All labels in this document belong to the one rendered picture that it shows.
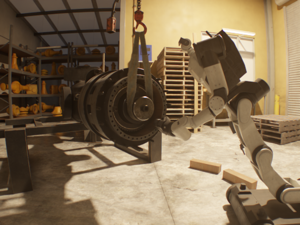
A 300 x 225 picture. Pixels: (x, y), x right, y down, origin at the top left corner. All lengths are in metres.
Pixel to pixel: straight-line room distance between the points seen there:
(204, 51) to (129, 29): 5.29
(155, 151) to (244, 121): 1.67
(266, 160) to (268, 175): 0.11
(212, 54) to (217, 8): 6.30
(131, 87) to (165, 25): 5.32
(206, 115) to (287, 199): 0.84
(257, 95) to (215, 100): 0.36
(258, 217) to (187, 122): 0.73
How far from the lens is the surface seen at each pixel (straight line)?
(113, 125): 1.05
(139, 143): 1.22
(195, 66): 1.05
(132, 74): 1.06
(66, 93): 2.36
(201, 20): 6.73
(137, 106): 1.04
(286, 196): 1.43
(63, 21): 10.87
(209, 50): 0.92
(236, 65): 1.11
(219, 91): 0.91
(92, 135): 3.75
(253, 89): 1.17
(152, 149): 2.52
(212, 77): 0.92
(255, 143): 1.23
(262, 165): 1.24
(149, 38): 6.05
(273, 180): 1.38
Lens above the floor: 0.92
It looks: 5 degrees down
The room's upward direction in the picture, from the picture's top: straight up
